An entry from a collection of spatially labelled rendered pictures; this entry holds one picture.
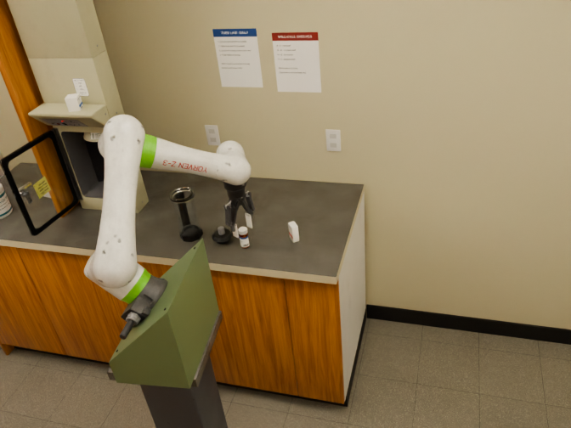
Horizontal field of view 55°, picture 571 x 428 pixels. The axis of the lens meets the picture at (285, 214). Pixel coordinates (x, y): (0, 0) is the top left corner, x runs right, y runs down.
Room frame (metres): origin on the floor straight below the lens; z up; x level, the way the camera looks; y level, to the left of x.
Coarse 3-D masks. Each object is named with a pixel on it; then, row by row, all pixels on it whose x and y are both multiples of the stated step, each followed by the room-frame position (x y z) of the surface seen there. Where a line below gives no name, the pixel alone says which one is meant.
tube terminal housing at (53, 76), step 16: (32, 64) 2.35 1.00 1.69; (48, 64) 2.32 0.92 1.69; (64, 64) 2.30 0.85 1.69; (80, 64) 2.27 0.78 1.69; (96, 64) 2.27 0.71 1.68; (48, 80) 2.33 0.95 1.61; (64, 80) 2.31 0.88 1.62; (96, 80) 2.26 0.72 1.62; (112, 80) 2.34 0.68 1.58; (48, 96) 2.34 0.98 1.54; (64, 96) 2.32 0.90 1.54; (96, 96) 2.26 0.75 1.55; (112, 96) 2.31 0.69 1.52; (112, 112) 2.28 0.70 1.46; (64, 128) 2.34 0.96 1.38; (80, 128) 2.31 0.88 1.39; (96, 128) 2.28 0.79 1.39; (64, 144) 2.35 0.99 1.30; (144, 192) 2.34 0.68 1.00; (96, 208) 2.33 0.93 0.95
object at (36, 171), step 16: (48, 144) 2.29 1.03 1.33; (0, 160) 2.08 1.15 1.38; (16, 160) 2.13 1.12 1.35; (32, 160) 2.20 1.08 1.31; (48, 160) 2.27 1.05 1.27; (16, 176) 2.10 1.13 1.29; (32, 176) 2.17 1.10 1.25; (48, 176) 2.24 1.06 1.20; (64, 176) 2.31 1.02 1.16; (32, 192) 2.14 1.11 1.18; (48, 192) 2.21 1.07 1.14; (64, 192) 2.28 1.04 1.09; (32, 208) 2.11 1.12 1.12; (48, 208) 2.18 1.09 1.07; (64, 208) 2.25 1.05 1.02
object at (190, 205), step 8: (176, 192) 2.04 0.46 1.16; (184, 192) 2.06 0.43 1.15; (192, 192) 2.01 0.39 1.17; (176, 200) 1.96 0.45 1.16; (192, 200) 1.99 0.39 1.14; (176, 208) 1.98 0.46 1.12; (184, 208) 1.97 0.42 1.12; (192, 208) 1.99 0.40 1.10; (176, 216) 2.00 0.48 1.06; (184, 216) 1.97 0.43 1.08; (192, 216) 1.98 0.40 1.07; (184, 224) 1.97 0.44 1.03; (192, 224) 1.97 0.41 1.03; (184, 232) 1.97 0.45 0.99; (192, 232) 1.97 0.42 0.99
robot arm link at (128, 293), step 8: (88, 264) 1.36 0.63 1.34; (88, 272) 1.35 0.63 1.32; (144, 272) 1.41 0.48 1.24; (136, 280) 1.37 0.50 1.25; (144, 280) 1.38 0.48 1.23; (104, 288) 1.36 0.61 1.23; (112, 288) 1.35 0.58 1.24; (120, 288) 1.35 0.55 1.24; (128, 288) 1.35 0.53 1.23; (136, 288) 1.35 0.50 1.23; (120, 296) 1.35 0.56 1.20; (128, 296) 1.34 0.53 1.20; (136, 296) 1.34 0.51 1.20
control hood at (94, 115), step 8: (48, 104) 2.32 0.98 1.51; (56, 104) 2.31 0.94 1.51; (64, 104) 2.30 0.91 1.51; (88, 104) 2.27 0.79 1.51; (96, 104) 2.26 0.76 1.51; (104, 104) 2.25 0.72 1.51; (32, 112) 2.25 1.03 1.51; (40, 112) 2.24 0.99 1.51; (48, 112) 2.23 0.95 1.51; (56, 112) 2.22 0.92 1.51; (64, 112) 2.21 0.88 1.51; (72, 112) 2.20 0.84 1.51; (80, 112) 2.19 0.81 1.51; (88, 112) 2.18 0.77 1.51; (96, 112) 2.18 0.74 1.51; (104, 112) 2.22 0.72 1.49; (40, 120) 2.28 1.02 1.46; (80, 120) 2.19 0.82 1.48; (88, 120) 2.18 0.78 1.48; (96, 120) 2.17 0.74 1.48; (104, 120) 2.21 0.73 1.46
